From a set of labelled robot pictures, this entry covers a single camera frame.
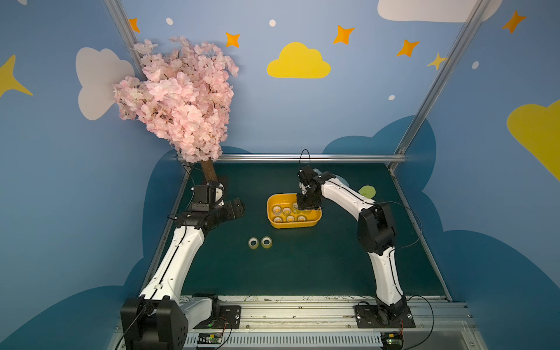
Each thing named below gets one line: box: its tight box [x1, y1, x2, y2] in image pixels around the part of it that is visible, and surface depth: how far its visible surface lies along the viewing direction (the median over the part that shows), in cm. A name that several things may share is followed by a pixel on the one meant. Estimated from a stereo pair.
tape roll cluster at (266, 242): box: [260, 235, 273, 249], surface depth 94 cm
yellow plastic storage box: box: [266, 193, 323, 229], surface depth 103 cm
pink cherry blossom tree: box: [113, 35, 240, 184], surface depth 70 cm
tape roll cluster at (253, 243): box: [247, 236, 260, 250], surface depth 93 cm
